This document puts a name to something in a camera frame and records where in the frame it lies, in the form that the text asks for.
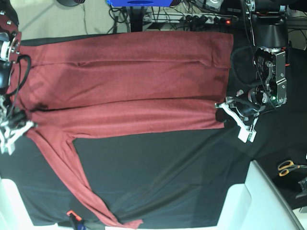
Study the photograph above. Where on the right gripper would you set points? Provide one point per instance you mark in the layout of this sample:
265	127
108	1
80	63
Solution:
12	126

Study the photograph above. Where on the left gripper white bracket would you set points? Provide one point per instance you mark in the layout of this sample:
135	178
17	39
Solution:
244	108

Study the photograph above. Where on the red long-sleeve T-shirt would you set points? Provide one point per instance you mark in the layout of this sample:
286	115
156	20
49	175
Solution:
117	85

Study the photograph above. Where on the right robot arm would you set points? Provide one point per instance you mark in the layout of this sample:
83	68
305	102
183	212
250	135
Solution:
10	57

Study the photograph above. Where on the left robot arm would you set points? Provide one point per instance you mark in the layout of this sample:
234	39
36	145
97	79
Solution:
266	29

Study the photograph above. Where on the black table cloth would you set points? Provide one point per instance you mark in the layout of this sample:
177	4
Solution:
175	179

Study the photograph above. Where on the white power strip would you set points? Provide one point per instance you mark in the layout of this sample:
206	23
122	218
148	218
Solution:
206	18

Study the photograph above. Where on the orange blue clamp bottom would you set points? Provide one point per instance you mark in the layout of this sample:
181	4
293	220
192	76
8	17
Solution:
76	221

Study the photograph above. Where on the blue plastic bin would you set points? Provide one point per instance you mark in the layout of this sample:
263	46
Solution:
139	3

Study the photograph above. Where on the yellow-handled scissors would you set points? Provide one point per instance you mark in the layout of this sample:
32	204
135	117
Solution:
288	166

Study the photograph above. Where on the white left table frame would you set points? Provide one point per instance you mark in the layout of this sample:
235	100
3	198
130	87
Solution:
13	214

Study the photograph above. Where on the white table frame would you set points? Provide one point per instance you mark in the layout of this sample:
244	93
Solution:
13	214
256	204

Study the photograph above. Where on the white right table frame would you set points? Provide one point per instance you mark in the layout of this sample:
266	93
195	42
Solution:
256	204

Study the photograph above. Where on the black camera stand post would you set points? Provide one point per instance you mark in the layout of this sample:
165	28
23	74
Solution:
136	15

